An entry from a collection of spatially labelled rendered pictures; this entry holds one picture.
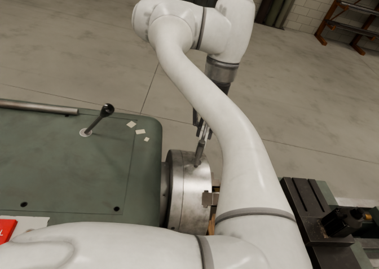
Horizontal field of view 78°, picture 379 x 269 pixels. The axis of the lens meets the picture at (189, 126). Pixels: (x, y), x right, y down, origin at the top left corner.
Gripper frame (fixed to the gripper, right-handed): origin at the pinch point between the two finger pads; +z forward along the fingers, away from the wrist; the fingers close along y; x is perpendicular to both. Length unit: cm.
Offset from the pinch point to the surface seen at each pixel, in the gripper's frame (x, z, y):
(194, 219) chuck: 18.0, 17.1, -3.7
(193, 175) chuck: 9.5, 8.2, -0.1
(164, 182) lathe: 11.4, 13.0, 8.2
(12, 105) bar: 10, 0, 59
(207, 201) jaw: 13.7, 13.2, -6.2
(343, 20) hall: -702, -33, -285
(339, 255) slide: -1, 38, -64
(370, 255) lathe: -15, 49, -88
